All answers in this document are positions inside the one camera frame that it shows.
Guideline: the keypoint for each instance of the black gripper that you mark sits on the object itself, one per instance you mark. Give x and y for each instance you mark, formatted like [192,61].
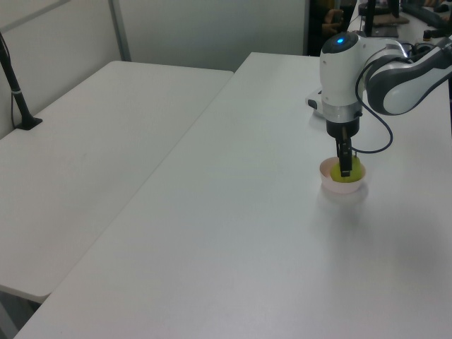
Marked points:
[342,129]

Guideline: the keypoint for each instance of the green pear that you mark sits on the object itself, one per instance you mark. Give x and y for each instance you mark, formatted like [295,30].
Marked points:
[357,173]

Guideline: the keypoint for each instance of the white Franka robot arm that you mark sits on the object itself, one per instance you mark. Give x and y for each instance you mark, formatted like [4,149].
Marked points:
[339,77]

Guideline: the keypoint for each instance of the pink plastic bowl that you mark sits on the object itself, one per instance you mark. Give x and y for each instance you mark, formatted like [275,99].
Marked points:
[340,188]

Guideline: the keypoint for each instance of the background person hand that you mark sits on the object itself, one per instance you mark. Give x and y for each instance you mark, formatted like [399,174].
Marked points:
[332,21]

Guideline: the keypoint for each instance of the black monitor stand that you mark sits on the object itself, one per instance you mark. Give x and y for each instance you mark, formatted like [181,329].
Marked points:
[370,17]

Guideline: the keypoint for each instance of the black device with orange tip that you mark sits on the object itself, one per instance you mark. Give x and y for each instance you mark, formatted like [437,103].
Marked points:
[432,34]

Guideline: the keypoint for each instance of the white side table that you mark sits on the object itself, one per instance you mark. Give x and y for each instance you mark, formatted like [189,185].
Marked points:
[88,159]

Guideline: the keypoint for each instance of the grey metal partition post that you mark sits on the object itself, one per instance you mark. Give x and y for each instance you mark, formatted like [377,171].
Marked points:
[120,31]

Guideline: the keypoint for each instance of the black camera pole stand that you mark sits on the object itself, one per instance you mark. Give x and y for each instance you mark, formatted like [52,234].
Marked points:
[17,95]

